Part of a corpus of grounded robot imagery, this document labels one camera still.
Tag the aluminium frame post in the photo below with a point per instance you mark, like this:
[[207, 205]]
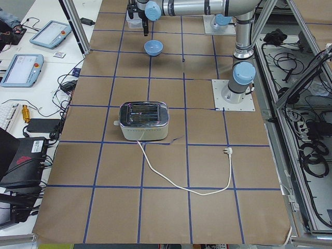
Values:
[[74, 21]]

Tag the black computer box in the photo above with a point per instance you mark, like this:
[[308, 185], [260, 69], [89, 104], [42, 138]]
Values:
[[22, 160]]

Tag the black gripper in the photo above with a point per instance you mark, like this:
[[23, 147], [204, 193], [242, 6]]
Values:
[[144, 16]]

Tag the blue teach pendant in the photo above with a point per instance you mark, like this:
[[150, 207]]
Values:
[[51, 35], [23, 71]]

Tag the white keyboard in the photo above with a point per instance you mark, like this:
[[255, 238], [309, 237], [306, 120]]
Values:
[[10, 113]]

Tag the blue teach pendant near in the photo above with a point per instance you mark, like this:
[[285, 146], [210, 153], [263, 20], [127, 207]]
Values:
[[23, 71]]

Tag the clear plastic food container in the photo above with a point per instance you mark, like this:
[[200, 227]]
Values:
[[135, 22]]

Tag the cream and chrome toaster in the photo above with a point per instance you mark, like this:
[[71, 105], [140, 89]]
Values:
[[144, 120]]

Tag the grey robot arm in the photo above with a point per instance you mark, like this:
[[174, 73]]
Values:
[[222, 13]]

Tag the blue teach pendant far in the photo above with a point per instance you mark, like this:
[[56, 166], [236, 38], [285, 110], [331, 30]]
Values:
[[51, 35]]

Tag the blue plastic bowl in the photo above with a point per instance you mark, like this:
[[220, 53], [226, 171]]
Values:
[[153, 47]]

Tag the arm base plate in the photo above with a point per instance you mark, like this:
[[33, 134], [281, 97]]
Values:
[[218, 25], [225, 99]]

